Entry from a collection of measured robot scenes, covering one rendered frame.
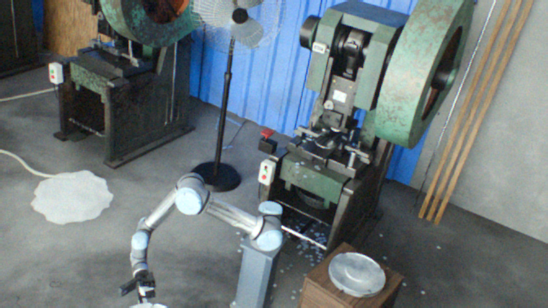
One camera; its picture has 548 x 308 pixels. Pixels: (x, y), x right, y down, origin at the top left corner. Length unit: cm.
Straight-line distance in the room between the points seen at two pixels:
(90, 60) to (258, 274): 208
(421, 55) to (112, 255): 203
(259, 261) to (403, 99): 107
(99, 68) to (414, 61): 233
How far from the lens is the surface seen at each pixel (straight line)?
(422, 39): 240
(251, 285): 277
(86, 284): 304
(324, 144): 294
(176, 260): 316
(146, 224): 261
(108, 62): 386
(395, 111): 245
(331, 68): 283
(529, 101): 395
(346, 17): 280
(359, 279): 271
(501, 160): 412
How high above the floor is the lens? 216
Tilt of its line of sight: 30 degrees down
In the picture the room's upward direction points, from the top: 11 degrees clockwise
